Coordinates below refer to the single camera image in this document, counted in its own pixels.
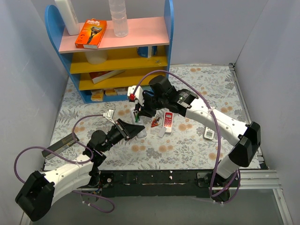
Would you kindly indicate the white remote with screen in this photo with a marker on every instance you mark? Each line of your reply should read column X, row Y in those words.
column 142, row 133

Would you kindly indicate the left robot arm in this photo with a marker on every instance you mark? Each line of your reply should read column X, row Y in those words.
column 42, row 189

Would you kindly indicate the white bottle on shelf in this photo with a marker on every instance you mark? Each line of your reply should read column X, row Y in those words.
column 68, row 15

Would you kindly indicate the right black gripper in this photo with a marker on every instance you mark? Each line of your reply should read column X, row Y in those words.
column 145, row 108

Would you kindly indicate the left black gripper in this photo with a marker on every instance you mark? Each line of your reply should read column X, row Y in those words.
column 122, row 129

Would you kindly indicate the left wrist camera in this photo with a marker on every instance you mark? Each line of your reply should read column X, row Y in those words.
column 109, row 116

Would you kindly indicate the blue white carton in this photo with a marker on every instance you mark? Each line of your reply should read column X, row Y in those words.
column 147, row 51

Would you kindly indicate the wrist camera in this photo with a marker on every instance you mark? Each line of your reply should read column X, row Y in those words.
column 109, row 116
column 135, row 94

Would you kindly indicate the yellow sponge pack left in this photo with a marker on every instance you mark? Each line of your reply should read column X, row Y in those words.
column 97, row 95

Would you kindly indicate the floral table mat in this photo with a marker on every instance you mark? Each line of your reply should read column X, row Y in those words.
column 184, row 148

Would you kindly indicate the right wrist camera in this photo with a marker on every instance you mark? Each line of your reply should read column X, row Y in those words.
column 135, row 94

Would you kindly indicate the blue shelf unit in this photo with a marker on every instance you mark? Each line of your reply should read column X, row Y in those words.
column 122, row 51

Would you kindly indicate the clear plastic water bottle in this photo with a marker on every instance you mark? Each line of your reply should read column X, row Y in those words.
column 119, row 17

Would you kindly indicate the green battery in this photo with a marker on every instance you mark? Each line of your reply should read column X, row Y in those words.
column 136, row 117

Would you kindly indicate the orange razor box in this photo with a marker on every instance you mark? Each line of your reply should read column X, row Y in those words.
column 91, row 34

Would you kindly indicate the white cup on shelf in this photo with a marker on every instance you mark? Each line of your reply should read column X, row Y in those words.
column 96, row 57

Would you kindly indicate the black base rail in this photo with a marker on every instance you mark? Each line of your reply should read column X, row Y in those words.
column 133, row 183

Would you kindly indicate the cluster of batteries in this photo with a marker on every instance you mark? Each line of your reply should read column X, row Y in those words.
column 155, row 122

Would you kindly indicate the grey white remote control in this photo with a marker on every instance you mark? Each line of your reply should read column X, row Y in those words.
column 208, row 133

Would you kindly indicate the red white remote control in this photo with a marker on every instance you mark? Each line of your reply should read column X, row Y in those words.
column 168, row 122

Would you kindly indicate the black flat bar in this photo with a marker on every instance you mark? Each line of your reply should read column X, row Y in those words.
column 59, row 146

